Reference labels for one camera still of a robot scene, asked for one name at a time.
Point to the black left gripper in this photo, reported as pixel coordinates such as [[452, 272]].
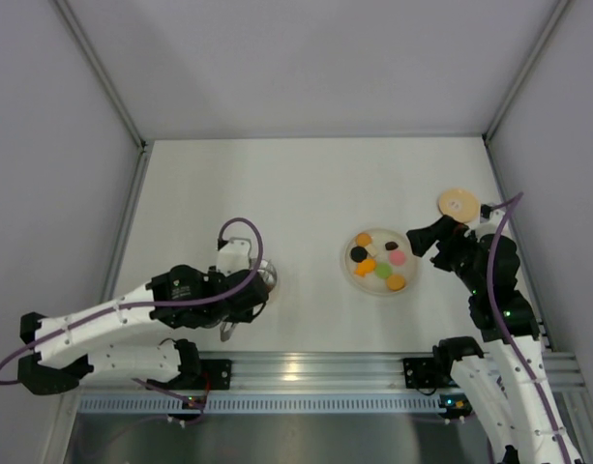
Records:
[[253, 294]]

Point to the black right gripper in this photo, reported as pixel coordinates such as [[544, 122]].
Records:
[[444, 235]]

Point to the metal serving tongs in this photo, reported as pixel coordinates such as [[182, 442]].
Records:
[[226, 330]]

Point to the orange fish-shaped cookie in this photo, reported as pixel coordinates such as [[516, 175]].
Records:
[[365, 267]]

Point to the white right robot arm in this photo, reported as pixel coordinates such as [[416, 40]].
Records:
[[502, 374]]

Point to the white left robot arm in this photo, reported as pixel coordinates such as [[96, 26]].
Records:
[[132, 337]]

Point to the beige lunch box lid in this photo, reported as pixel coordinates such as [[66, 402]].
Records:
[[459, 204]]

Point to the steel-lined beige lunch box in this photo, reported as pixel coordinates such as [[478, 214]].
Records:
[[272, 280]]

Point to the pink round cookie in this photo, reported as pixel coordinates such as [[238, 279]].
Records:
[[397, 257]]

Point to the yellow round biscuit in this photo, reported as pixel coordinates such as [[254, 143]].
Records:
[[395, 282]]

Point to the green round cookie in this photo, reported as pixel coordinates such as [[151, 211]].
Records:
[[383, 270]]

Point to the beige round plate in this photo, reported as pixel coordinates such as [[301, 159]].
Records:
[[371, 284]]

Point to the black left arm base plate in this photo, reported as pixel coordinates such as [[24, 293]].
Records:
[[216, 374]]

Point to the aluminium front rail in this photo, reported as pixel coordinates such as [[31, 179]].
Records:
[[293, 372]]

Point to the slotted grey cable duct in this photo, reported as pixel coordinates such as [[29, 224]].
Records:
[[223, 404]]

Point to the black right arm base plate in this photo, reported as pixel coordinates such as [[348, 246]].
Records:
[[425, 374]]

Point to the right aluminium frame post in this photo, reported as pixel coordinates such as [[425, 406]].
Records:
[[527, 66]]

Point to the aluminium frame post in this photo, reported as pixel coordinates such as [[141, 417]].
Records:
[[527, 66], [88, 52]]

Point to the left aluminium frame post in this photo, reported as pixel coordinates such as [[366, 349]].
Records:
[[88, 52]]

